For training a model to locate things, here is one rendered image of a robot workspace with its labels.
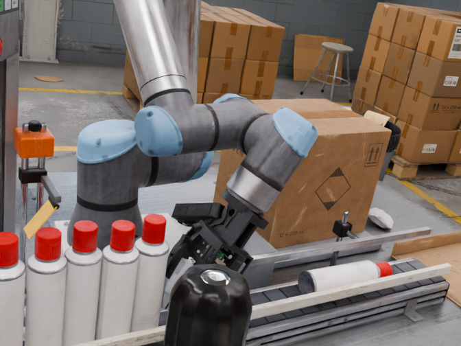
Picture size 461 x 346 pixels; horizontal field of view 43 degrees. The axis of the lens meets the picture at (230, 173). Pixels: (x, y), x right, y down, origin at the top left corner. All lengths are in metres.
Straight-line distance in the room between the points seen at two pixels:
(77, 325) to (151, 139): 0.28
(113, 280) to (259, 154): 0.28
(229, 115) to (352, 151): 0.49
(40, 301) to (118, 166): 0.33
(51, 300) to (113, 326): 0.11
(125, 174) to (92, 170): 0.06
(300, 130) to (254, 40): 3.40
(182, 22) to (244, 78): 3.19
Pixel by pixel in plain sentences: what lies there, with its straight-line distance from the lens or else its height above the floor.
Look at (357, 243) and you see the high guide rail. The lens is 1.21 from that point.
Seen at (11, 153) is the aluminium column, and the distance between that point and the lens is 0.89.
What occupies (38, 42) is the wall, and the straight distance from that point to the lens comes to 6.14.
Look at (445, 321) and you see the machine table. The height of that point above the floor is 0.83.
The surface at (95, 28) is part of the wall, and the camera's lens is 6.23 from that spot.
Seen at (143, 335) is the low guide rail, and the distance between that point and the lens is 0.92.
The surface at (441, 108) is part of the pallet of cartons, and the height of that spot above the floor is 0.56.
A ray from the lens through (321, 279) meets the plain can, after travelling 1.12.
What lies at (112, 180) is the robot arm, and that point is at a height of 1.04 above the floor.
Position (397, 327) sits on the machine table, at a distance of 1.24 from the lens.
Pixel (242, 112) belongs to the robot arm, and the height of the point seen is 1.23.
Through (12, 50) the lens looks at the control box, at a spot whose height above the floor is 1.30.
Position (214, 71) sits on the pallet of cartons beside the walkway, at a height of 0.55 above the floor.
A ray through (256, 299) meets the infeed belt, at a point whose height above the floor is 0.88.
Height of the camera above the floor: 1.49
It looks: 22 degrees down
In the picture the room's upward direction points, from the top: 10 degrees clockwise
